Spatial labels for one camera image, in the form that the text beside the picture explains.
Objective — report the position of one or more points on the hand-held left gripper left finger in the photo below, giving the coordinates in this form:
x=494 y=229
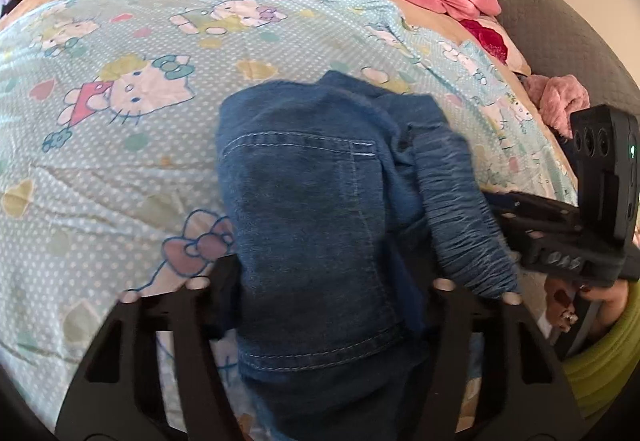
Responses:
x=225 y=291

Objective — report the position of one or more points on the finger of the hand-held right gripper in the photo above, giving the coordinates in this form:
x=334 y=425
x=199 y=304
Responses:
x=540 y=226
x=540 y=203

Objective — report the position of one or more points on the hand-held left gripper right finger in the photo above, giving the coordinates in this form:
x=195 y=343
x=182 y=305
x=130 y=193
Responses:
x=442 y=321

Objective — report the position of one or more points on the blue denim jeans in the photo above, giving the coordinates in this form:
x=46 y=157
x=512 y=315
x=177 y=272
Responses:
x=310 y=201

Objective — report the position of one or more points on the person's right hand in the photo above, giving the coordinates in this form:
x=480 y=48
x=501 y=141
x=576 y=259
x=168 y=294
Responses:
x=557 y=301

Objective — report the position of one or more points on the pink fluffy cloth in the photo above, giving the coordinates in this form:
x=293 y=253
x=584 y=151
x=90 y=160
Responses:
x=555 y=98

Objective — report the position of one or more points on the grey quilted headboard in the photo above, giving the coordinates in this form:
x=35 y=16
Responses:
x=550 y=31

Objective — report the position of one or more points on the light blue cartoon printed blanket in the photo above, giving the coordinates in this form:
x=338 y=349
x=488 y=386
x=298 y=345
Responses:
x=125 y=161

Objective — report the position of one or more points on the red cloth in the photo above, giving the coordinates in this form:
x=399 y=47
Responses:
x=485 y=36

